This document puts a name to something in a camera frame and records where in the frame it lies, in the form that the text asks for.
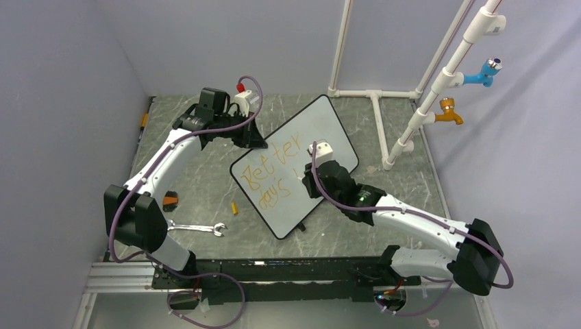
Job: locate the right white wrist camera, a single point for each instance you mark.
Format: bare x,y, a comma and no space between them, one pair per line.
321,151

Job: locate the black orange hex key set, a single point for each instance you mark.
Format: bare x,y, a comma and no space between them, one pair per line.
170,201

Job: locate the blue faucet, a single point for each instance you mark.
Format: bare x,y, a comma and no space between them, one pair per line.
490,68

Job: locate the orange-tipped tool at edge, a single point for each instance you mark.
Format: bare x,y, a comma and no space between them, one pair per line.
145,117

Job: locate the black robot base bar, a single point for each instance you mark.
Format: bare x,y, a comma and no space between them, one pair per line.
357,279

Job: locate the orange brass faucet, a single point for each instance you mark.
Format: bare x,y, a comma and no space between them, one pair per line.
447,105

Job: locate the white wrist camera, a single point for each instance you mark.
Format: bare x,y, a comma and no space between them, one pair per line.
321,151
247,100

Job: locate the white whiteboard black frame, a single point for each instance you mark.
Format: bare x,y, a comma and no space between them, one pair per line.
271,178

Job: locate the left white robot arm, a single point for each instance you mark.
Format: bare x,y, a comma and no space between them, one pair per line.
134,215

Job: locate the white pvc pipe frame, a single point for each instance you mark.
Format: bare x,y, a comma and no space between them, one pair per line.
486,22

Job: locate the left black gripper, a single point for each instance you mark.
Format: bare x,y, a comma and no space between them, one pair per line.
251,137

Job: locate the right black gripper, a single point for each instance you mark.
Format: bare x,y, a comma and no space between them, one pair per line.
308,180

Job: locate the silver open-end wrench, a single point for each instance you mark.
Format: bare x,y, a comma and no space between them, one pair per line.
215,229

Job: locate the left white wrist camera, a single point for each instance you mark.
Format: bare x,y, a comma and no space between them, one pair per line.
247,100

